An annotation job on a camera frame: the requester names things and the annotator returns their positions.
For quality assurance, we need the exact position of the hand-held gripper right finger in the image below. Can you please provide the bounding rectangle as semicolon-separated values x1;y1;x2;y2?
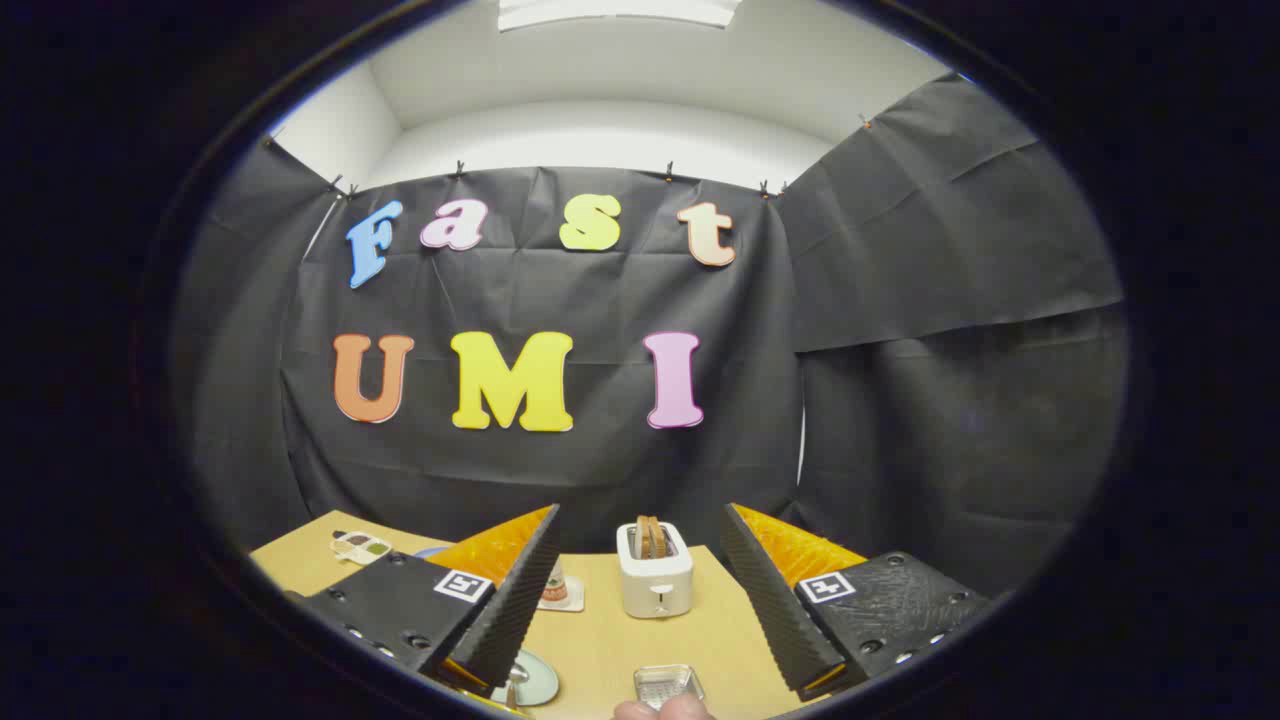
720;503;996;701

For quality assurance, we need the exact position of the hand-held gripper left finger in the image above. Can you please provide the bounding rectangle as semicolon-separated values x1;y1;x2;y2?
285;503;561;701

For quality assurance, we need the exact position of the white square coaster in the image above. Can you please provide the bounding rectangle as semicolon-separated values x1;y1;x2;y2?
535;575;587;613

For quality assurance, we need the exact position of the light green plate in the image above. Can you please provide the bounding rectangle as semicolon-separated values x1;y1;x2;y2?
490;648;561;708

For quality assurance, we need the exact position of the white toaster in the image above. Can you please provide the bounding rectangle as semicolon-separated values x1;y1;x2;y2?
616;520;695;620

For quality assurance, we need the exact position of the clear rectangular tray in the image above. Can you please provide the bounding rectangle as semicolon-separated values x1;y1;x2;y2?
634;664;705;709

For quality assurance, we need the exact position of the white divided sauce dish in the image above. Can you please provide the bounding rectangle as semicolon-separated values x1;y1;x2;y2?
331;530;393;566

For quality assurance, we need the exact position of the ceiling light panel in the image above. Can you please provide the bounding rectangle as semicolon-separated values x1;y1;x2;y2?
497;0;743;33

